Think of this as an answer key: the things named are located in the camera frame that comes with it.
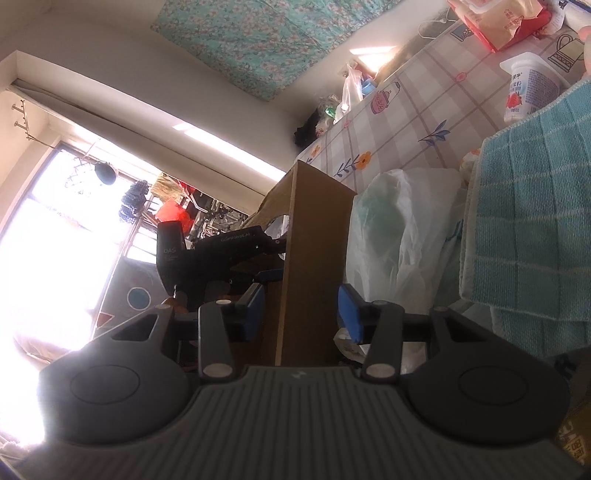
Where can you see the brown cardboard box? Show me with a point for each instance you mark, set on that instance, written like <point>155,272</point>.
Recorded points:
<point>314,240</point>

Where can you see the white yogurt cup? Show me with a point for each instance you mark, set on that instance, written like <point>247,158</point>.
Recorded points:
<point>531,85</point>

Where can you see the blue hanging knit cloth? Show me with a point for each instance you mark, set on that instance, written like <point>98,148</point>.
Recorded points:
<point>134,203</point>

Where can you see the wheelchair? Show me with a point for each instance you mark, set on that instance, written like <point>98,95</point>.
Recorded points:
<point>217,214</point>

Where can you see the black bag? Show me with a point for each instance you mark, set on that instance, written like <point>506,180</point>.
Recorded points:
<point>307,129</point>

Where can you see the dark hanging ball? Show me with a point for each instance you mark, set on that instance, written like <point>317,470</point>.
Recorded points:
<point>106,173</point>

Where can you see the teal floral wall cloth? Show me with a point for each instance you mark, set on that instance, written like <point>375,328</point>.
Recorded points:
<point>277,41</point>

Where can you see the red snack packet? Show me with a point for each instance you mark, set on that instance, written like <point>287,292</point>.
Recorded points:
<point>503,21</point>

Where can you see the red plastic bag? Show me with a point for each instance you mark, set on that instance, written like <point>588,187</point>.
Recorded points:
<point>173,214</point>

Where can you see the metal wall hook rack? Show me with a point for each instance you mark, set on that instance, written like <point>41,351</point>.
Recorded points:
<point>21,117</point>

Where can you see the grey blanket with circles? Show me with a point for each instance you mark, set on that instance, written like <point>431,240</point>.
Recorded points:
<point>134,295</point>

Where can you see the teal checked towel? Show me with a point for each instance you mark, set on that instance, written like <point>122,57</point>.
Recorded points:
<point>521,207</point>

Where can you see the checked printed tablecloth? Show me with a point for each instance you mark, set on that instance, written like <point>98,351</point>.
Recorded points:
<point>415,115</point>

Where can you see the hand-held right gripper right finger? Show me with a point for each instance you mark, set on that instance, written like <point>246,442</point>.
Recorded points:
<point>350,314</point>

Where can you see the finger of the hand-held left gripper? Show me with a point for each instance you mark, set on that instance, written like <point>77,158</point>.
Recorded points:
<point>268,276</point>
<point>277,245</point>

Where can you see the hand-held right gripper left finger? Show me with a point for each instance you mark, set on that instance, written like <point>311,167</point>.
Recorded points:
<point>253,314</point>

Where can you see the white knotted plastic bag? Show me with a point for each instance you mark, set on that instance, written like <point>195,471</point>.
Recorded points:
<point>352,87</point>

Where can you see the beige hanging cloth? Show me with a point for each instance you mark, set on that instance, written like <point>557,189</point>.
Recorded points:
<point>164,184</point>

